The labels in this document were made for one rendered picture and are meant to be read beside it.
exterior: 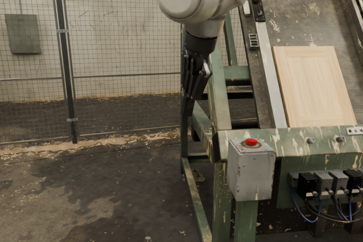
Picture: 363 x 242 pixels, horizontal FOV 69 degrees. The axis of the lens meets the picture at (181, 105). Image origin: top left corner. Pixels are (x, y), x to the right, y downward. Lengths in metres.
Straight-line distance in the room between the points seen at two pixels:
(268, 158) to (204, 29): 0.47
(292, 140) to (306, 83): 0.30
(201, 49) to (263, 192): 0.53
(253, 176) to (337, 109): 0.62
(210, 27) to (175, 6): 0.22
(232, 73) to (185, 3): 0.93
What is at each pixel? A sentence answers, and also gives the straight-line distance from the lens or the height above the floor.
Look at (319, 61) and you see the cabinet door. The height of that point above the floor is 1.16.
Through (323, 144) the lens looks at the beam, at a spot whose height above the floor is 0.84.
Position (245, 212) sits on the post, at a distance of 0.99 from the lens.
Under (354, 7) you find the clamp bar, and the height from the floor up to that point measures 1.41.
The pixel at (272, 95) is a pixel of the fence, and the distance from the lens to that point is 1.21.
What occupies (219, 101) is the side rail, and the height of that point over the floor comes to 1.01.
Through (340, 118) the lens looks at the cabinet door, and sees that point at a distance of 1.36.
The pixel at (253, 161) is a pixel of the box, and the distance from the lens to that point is 0.86.
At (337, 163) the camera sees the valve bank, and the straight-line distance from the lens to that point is 1.29.
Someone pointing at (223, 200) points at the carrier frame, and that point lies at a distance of 1.18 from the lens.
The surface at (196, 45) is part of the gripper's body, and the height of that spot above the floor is 1.25.
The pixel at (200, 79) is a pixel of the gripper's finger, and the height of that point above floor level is 1.18.
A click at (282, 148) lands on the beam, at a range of 1.14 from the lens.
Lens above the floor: 1.28
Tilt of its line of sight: 15 degrees down
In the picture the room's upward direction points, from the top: straight up
